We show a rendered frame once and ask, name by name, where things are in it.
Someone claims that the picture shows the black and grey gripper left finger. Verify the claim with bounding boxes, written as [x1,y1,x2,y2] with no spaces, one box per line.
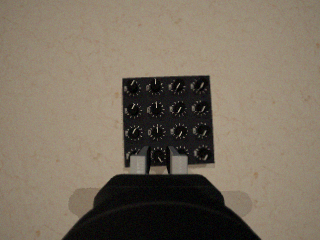
[130,146,151,174]

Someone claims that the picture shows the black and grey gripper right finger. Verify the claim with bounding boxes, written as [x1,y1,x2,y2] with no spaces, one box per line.
[166,146,188,174]

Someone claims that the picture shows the black knob box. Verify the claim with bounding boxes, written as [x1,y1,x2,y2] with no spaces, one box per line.
[122,75,215,168]

